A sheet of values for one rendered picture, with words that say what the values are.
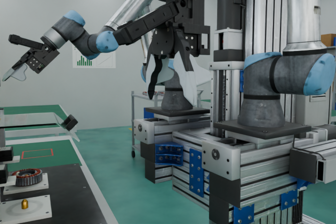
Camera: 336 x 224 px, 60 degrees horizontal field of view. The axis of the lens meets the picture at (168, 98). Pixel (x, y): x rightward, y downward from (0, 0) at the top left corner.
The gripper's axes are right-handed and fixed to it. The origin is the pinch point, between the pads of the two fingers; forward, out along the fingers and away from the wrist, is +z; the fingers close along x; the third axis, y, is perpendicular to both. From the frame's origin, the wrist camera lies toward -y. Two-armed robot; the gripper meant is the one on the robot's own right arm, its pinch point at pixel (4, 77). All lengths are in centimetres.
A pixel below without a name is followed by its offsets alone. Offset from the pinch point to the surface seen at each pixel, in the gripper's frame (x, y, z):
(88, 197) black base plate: -18, 48, 12
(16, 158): 2.4, 23.5, 20.2
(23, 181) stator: -1.8, 30.5, 24.0
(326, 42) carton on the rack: 339, 386, -481
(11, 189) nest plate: -2.8, 29.3, 28.4
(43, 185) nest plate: -3.5, 36.8, 20.9
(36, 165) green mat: 35, 38, 25
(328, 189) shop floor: 77, 283, -114
